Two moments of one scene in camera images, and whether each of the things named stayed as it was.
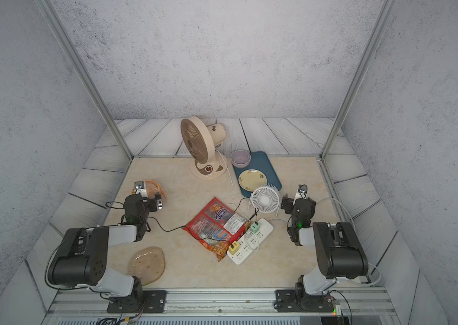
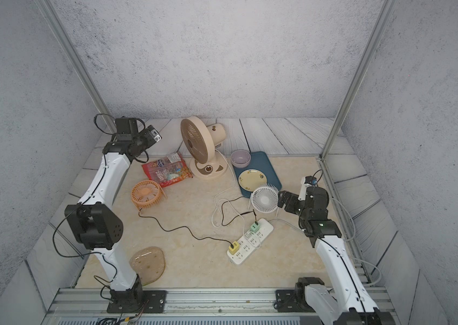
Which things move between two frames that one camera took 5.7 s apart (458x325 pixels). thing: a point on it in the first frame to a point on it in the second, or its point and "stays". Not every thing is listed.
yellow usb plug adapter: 234,248 stays
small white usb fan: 265,198 stays
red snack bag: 216,227 to 169,170
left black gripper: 152,202 to 150,139
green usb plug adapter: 255,228 stays
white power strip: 250,240 stays
